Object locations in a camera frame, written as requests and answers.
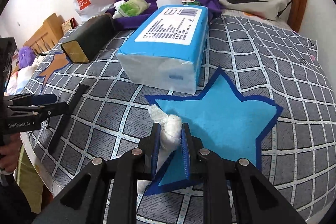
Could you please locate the green wet wipes pack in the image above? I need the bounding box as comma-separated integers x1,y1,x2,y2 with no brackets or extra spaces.
118,0,150,17

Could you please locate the blue tissue pack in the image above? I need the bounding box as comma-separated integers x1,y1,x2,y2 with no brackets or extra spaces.
116,5,209,94

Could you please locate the person's left hand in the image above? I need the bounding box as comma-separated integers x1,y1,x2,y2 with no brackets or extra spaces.
0,133,22,173

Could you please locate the black flat strip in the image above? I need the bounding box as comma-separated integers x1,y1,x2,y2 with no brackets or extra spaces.
48,84,89,154

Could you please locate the orange star patch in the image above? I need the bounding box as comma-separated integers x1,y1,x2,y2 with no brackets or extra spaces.
37,53,70,86

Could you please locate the purple plush toy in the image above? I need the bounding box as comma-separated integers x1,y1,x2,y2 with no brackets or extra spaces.
18,46,36,69

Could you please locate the wooden bedside furniture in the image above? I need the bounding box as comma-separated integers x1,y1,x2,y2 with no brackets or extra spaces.
23,13,63,55

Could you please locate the blue star patch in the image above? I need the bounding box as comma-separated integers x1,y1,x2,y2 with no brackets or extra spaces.
143,66,284,196

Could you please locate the patterned book box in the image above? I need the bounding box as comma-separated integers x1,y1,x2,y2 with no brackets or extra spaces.
61,18,77,35

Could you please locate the dark green tin box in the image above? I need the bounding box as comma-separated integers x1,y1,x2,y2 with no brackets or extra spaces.
60,13,116,64

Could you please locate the grey checked bed sheet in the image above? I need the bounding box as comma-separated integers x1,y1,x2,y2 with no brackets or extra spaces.
22,15,335,223

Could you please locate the purple towel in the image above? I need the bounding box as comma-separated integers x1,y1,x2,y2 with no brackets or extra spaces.
105,0,225,30

